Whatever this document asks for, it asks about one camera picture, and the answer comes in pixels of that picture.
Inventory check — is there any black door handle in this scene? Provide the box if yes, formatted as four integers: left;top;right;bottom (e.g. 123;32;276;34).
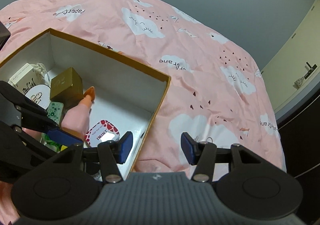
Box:
305;62;317;76

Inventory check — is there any pink bottle with orange cap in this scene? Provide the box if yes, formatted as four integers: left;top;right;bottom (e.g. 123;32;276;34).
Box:
22;86;96;140

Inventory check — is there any pink printed blanket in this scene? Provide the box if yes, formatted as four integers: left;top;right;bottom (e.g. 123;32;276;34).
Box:
0;0;288;218

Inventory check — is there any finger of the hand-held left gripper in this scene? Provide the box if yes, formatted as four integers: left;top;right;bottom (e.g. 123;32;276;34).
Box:
0;81;83;147

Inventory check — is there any white printed box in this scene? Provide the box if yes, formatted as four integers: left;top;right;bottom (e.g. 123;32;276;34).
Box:
7;63;35;95

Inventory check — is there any dark grey block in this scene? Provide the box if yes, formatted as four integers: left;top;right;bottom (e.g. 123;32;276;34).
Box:
0;23;11;48

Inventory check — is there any orange cardboard box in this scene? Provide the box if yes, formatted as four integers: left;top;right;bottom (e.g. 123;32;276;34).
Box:
0;28;172;173

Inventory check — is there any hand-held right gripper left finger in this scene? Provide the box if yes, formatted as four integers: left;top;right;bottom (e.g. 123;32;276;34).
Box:
30;131;133;184

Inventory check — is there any round white tin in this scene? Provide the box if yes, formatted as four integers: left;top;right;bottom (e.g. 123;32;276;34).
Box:
25;85;51;110

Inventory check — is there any red spotted white case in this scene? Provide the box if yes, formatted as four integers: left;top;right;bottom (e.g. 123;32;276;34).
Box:
85;119;121;148

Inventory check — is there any green spotted pack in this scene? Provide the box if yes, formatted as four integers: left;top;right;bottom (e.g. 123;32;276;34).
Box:
47;101;64;124

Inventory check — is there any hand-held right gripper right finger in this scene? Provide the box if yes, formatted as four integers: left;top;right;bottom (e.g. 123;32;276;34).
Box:
181;132;288;184

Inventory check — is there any dark cabinet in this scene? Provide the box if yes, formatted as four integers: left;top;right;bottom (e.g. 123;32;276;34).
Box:
274;90;320;178

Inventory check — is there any cream door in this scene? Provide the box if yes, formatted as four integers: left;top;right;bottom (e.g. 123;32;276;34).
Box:
260;0;320;113

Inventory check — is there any small gold box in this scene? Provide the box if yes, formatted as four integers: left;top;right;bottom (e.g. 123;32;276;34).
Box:
49;67;84;101

